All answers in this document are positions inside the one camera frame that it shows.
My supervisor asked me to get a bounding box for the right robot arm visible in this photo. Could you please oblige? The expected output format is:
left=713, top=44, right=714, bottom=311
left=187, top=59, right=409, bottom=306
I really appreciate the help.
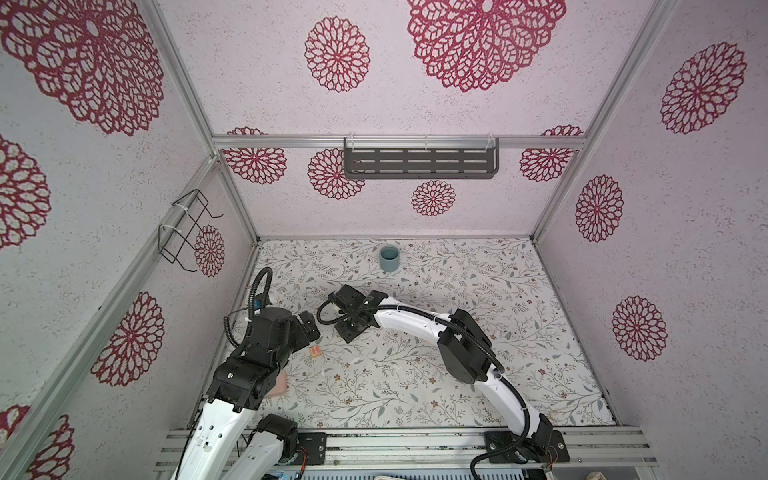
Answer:
left=317, top=285, right=554, bottom=462

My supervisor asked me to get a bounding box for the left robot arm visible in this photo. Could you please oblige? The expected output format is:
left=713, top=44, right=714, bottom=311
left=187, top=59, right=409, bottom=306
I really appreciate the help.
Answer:
left=174, top=306, right=320, bottom=479

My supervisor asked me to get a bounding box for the teal cup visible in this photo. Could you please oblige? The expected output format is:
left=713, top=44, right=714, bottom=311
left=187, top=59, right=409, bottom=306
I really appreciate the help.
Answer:
left=379, top=245, right=400, bottom=273

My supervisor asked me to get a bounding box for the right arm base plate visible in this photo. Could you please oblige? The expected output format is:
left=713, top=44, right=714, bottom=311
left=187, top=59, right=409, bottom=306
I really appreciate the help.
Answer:
left=483, top=430, right=571, bottom=465

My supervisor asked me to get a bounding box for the grey wall shelf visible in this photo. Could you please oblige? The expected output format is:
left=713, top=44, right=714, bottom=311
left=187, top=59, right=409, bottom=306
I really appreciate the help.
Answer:
left=342, top=137, right=499, bottom=180

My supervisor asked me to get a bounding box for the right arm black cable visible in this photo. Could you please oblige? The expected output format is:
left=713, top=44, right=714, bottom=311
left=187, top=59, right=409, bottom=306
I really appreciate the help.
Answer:
left=315, top=292, right=532, bottom=480

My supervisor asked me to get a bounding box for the pink flat block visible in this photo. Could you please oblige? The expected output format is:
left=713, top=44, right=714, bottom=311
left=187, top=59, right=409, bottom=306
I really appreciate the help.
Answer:
left=266, top=371, right=288, bottom=398

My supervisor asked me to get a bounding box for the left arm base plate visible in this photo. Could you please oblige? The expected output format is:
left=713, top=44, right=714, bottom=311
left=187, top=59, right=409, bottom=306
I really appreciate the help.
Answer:
left=277, top=432, right=328, bottom=467

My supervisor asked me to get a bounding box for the black wire rack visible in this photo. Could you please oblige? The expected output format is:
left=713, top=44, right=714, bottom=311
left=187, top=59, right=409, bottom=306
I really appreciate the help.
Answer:
left=156, top=189, right=222, bottom=273

